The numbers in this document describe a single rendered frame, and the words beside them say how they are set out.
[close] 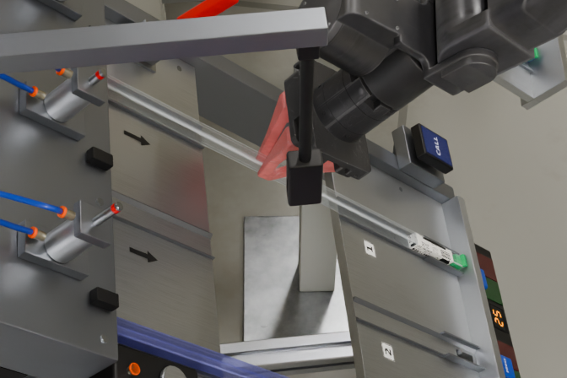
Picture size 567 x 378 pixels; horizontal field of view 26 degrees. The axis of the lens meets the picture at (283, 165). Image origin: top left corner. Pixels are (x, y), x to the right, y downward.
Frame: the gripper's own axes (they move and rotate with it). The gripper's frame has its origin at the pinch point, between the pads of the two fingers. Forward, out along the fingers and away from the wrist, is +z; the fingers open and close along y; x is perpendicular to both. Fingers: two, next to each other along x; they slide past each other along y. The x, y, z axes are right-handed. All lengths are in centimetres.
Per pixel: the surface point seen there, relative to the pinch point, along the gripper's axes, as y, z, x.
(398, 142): -11.3, 0.8, 20.4
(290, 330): -31, 66, 66
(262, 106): -8.0, 1.1, 1.3
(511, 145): -65, 37, 100
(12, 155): 15.9, -8.2, -30.8
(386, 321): 10.9, 2.1, 15.0
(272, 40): 19.9, -29.6, -27.7
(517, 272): -38, 40, 97
